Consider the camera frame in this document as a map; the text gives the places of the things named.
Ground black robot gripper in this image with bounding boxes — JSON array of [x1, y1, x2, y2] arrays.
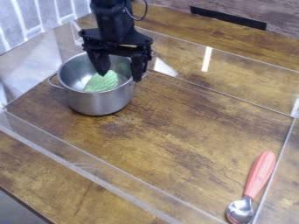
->
[[78, 28, 153, 82]]

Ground green bitter gourd toy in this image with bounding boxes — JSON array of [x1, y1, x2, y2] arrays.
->
[[83, 70, 118, 92]]

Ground silver metal pot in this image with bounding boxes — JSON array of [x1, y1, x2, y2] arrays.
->
[[47, 52, 135, 116]]

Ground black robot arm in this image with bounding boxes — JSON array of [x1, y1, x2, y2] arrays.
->
[[78, 0, 153, 82]]

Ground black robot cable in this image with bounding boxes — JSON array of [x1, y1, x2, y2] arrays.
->
[[122, 0, 149, 22]]

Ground clear acrylic enclosure wall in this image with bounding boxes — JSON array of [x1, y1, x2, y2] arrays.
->
[[0, 21, 299, 224]]

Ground black wall slot strip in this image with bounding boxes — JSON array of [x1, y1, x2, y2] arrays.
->
[[189, 6, 266, 31]]

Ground red handled metal spoon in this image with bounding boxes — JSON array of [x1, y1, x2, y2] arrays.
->
[[225, 150, 276, 224]]

